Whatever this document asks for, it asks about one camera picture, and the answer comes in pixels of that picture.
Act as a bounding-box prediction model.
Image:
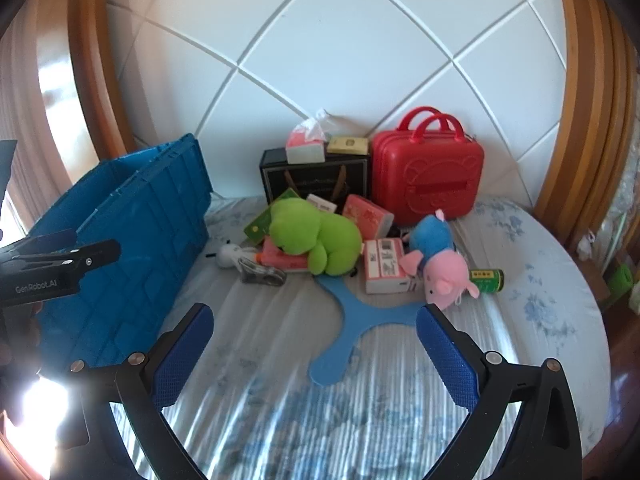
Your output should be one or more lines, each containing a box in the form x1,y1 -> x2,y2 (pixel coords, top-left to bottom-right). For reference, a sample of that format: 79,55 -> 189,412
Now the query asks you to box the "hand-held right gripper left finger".
62,302 -> 216,480

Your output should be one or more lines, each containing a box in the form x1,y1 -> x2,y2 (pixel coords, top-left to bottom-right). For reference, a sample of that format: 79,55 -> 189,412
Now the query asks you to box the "small white bag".
575,230 -> 598,261

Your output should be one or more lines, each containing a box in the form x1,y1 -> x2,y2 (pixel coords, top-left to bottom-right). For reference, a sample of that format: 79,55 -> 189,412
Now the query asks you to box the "black gift bag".
258,147 -> 373,211

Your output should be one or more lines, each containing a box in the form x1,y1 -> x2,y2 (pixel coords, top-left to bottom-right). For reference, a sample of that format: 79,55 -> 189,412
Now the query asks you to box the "green can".
468,268 -> 506,297

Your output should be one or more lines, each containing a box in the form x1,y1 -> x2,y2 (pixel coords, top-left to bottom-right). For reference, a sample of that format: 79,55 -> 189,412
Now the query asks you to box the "green frog plush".
268,197 -> 363,277

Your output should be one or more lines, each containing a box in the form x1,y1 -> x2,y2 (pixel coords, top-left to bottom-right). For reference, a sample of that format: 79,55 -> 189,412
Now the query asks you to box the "white padded headboard panel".
102,0 -> 573,216

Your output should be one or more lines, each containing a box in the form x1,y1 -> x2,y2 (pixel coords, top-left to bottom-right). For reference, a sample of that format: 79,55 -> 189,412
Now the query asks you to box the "wooden headboard frame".
67,0 -> 640,256

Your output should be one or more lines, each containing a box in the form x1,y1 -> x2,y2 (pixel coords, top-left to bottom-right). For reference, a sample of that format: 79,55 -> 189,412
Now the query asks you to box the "small pink tissue pack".
342,194 -> 396,241

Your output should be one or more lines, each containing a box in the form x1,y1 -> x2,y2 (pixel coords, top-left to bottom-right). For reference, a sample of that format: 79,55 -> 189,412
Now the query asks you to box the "red toy suitcase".
370,106 -> 486,226

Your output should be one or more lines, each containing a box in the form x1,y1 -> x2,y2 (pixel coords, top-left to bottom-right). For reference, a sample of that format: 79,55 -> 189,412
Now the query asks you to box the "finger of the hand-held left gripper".
10,239 -> 122,273
0,229 -> 77,257

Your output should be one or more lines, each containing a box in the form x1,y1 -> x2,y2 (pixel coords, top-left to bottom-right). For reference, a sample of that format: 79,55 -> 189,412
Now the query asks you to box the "large pink tissue pack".
261,237 -> 313,275

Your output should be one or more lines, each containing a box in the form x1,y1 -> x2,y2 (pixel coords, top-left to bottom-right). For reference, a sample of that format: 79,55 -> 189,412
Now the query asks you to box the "clear tape dispenser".
239,256 -> 287,288

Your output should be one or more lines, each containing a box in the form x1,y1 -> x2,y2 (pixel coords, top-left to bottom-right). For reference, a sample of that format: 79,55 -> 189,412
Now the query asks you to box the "small yellow box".
326,135 -> 370,155

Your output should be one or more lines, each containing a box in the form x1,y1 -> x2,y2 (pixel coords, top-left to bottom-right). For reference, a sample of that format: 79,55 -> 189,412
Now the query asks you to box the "green packet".
244,205 -> 275,245

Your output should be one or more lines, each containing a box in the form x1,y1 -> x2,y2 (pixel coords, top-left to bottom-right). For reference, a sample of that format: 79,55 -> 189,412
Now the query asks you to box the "pink and blue pig plush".
400,209 -> 481,311

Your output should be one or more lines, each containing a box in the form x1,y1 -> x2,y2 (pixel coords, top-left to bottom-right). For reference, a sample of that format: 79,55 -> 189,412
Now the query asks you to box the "small white toy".
205,242 -> 261,271

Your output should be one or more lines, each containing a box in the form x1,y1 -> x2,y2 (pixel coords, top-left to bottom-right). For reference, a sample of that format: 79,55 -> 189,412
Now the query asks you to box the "small white and pink box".
306,193 -> 338,213

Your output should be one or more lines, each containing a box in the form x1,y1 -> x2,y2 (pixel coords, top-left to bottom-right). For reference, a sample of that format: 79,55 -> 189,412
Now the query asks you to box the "pink and white tissue pack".
363,238 -> 418,295

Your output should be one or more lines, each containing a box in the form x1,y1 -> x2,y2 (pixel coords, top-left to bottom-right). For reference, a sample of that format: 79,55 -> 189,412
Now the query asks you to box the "blue plastic crate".
27,132 -> 213,376

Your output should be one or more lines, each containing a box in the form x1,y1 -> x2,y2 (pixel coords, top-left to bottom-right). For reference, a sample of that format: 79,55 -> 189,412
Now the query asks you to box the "green plastic object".
607,262 -> 638,306

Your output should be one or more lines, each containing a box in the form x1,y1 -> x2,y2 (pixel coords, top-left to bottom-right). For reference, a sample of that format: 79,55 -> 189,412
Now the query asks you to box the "open pink tissue pack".
285,108 -> 361,164

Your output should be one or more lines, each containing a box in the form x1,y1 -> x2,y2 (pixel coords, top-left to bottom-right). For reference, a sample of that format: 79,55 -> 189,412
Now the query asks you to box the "blue cross-shaped foam piece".
309,275 -> 426,387

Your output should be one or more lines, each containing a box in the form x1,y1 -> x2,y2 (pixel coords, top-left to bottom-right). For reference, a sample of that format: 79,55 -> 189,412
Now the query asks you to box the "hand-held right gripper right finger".
416,304 -> 583,480

